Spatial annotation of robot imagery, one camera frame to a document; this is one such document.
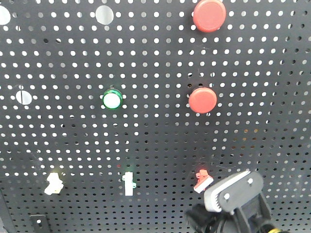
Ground black pegboard clamp bracket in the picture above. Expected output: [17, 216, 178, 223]
[30, 215, 51, 233]

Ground red toggle switch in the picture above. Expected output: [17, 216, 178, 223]
[193, 169, 214, 193]

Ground large red push button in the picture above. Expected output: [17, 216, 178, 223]
[193, 0, 226, 33]

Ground white centre toggle switch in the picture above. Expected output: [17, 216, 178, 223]
[122, 172, 136, 196]

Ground black perforated pegboard panel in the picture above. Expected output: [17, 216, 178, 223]
[0, 0, 311, 233]

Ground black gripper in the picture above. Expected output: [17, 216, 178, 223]
[186, 171, 279, 233]

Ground white glowing toggle switch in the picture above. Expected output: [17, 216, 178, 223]
[44, 172, 64, 195]

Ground small red push button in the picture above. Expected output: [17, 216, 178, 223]
[189, 87, 217, 114]

